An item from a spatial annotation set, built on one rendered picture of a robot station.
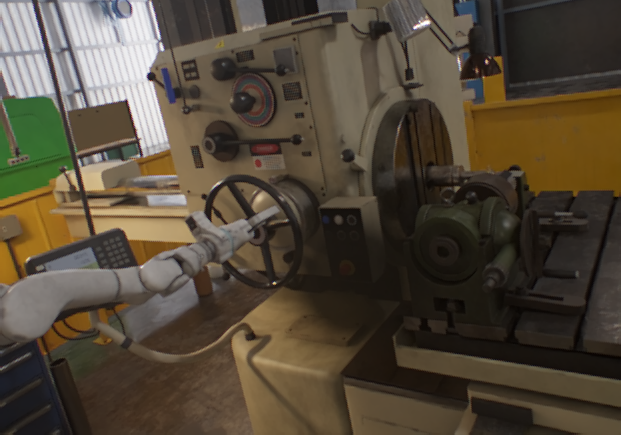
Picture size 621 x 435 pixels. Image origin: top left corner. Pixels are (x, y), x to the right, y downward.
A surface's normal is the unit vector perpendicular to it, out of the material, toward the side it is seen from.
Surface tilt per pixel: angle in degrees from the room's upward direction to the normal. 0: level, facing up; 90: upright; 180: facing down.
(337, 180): 90
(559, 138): 90
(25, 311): 73
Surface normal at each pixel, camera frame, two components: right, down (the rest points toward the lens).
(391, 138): -0.50, -0.42
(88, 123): 0.83, 0.00
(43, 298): 0.87, -0.40
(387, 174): -0.55, 0.03
